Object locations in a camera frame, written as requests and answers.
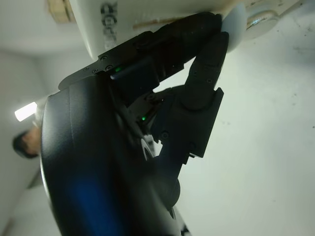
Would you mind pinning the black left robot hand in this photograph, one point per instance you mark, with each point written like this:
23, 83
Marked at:
98, 159

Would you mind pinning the white bread slice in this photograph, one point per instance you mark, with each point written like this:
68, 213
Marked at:
59, 11

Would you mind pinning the white toaster lever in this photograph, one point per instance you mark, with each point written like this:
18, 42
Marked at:
235, 29

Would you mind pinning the cream two-slot toaster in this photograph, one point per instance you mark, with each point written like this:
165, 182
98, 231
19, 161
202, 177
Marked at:
152, 17

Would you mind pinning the chrome toaster dial knob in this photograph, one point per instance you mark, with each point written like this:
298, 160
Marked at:
262, 23

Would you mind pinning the person in white top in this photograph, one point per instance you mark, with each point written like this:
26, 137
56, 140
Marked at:
27, 145

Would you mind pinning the bright ceiling light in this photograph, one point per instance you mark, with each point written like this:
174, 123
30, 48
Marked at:
25, 111

